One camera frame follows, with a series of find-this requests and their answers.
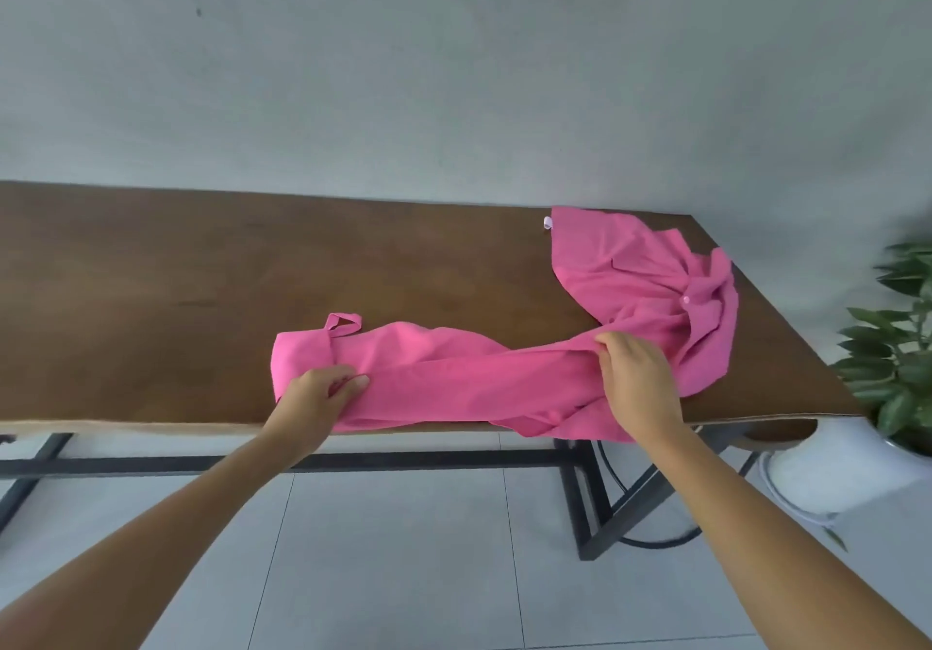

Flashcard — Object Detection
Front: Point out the person's right hand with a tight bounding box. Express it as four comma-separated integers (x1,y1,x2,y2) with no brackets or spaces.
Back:
595,331,686,450

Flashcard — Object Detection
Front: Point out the white plant pot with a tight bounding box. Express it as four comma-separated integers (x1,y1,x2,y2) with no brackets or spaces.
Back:
766,415,932,521

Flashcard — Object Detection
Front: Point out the person's left forearm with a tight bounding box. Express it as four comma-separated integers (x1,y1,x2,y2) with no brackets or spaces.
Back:
0,420,316,650

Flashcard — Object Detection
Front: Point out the person's left hand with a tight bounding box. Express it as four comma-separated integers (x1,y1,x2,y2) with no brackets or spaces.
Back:
261,365,371,457

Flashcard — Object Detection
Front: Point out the pink button shirt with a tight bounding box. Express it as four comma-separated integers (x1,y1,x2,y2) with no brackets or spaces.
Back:
271,206,740,444

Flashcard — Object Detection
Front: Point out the black cable loop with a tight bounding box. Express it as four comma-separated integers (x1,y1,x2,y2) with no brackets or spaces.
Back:
592,441,703,551

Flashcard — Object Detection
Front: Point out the person's right forearm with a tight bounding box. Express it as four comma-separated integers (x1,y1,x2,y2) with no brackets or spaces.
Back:
639,418,932,650

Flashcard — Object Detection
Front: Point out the green leafy plant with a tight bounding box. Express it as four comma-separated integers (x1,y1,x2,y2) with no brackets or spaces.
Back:
832,236,932,458

